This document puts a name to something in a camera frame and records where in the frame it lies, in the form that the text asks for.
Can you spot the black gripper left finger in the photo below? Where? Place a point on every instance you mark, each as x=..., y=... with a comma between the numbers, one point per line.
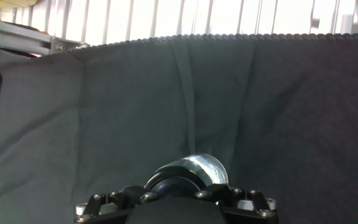
x=110, y=202

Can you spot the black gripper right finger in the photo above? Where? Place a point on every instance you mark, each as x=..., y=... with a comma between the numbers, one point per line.
x=244, y=200

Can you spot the black jar lid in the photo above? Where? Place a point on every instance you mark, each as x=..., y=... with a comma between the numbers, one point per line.
x=172, y=183

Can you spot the clear glass jar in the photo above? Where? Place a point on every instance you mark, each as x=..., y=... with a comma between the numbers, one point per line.
x=207, y=169

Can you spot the black cloth with blue print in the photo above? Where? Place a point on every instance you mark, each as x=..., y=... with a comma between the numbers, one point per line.
x=228, y=109

